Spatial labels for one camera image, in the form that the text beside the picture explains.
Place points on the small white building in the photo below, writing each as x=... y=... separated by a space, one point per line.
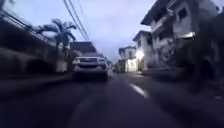
x=127 y=59

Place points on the white car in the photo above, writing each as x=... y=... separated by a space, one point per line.
x=90 y=65

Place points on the building with dark roof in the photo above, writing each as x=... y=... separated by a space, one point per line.
x=81 y=48

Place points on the white two-storey building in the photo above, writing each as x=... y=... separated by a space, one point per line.
x=144 y=50

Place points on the palm tree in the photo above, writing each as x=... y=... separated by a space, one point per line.
x=62 y=31

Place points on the large white building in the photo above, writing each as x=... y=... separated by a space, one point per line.
x=180 y=30

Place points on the dark wall with railing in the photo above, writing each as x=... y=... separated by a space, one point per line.
x=26 y=53

